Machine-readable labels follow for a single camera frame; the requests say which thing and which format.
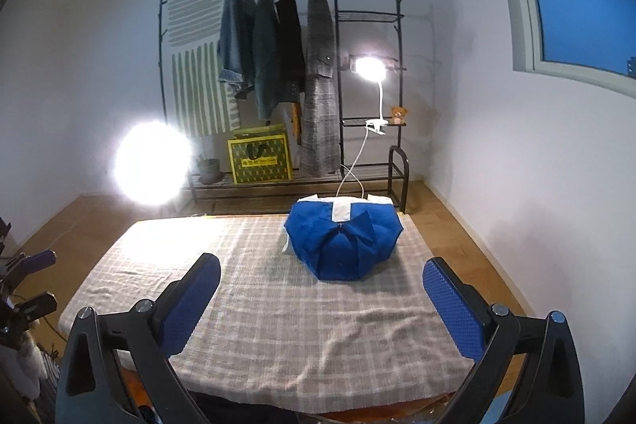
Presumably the blue denim jacket hanging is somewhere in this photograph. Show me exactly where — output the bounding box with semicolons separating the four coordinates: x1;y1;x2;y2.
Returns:
217;0;256;100

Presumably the beige and blue work jacket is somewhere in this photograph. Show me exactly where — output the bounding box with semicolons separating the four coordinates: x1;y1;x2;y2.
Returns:
283;195;403;282

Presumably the white clip-on lamp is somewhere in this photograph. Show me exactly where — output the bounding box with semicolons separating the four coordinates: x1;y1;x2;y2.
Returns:
335;54;388;197

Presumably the black hanging coat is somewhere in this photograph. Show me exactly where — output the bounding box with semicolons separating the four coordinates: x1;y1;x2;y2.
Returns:
273;0;307;147

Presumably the plaid beige bed blanket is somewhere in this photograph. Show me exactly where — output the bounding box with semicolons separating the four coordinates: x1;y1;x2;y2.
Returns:
59;215;472;414

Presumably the dark green hanging jacket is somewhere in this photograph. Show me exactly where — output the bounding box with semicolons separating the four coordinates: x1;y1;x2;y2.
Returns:
252;0;279;120

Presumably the grey plaid hanging coat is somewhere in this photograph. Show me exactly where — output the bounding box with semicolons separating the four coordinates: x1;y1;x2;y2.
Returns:
301;0;339;178

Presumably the yellow green patterned bag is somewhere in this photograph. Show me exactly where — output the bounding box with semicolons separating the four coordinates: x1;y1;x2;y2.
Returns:
227;124;293;184

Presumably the ring light on stand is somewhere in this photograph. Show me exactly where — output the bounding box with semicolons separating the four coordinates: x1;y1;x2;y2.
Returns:
112;120;193;208

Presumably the small teddy bear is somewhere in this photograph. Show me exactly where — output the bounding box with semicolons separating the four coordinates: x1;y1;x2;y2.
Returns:
389;106;409;126

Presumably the green striped white wall cloth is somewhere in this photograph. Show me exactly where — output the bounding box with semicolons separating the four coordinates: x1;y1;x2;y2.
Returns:
166;0;240;138

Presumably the dark plant pot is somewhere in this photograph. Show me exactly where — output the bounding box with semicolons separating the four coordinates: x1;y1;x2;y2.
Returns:
197;158;223;185

